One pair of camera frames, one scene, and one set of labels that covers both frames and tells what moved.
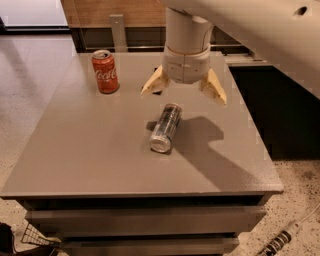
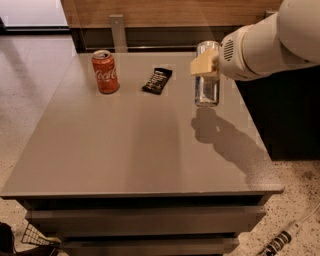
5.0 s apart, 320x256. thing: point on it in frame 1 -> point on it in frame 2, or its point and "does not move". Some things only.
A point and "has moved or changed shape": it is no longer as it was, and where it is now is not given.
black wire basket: [32, 235] does not move
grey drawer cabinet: [91, 182] does not move
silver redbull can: [166, 127] has moved or changed shape
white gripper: [185, 67] -> [230, 62]
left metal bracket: [119, 33] does not move
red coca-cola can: [105, 71] does not move
